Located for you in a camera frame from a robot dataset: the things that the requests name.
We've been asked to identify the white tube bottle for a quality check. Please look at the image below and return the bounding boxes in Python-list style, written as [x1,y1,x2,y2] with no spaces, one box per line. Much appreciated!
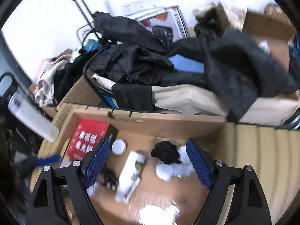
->
[115,151,146,204]

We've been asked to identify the white round jar lid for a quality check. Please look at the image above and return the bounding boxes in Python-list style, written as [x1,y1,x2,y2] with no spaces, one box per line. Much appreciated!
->
[111,139,127,155]

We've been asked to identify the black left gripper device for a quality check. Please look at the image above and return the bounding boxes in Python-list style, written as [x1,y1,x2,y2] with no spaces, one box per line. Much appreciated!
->
[16,154,61,169]

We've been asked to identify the white crumpled packet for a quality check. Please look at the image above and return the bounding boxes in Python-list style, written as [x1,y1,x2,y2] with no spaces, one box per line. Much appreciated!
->
[86,181,99,198]

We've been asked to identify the red box white characters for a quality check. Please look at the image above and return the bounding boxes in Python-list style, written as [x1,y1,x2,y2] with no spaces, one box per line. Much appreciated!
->
[66,119,118,161]

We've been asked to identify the white water bottle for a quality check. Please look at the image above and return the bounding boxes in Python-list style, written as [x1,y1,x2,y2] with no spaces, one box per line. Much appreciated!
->
[8,90,59,142]

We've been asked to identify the black scrunchie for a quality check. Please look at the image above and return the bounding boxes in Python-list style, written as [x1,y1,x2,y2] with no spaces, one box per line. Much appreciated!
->
[151,141,181,165]

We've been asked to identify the shallow cardboard tray box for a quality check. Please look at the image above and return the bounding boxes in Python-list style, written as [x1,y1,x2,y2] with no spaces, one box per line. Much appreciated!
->
[59,109,236,224]

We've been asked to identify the pink printed packet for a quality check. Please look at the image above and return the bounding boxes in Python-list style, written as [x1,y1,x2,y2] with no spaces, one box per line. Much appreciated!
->
[138,204,180,225]

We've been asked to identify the beige clothes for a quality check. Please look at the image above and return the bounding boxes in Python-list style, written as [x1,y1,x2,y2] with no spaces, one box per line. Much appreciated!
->
[34,54,72,107]

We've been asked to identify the cardboard box left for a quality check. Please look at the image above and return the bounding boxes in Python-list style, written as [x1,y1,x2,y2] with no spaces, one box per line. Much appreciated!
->
[42,76,101,118]

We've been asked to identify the beige fabric bag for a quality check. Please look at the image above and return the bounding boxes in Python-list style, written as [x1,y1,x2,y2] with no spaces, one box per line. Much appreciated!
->
[92,74,299,127]

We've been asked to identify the pink bag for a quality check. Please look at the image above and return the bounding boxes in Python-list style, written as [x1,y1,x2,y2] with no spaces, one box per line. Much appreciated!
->
[34,58,56,82]

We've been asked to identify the black clothes pile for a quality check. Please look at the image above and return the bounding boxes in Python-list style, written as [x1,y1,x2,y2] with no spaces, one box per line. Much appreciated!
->
[89,12,297,121]

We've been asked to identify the brown cardboard box right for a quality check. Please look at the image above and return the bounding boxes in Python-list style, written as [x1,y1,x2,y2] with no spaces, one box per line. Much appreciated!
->
[243,6,296,69]

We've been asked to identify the white printed appliance box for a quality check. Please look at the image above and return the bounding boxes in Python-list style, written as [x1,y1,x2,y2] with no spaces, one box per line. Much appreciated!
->
[136,6,188,46]

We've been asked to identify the black small cable item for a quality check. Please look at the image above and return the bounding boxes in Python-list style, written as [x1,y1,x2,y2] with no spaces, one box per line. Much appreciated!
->
[98,168,119,191]

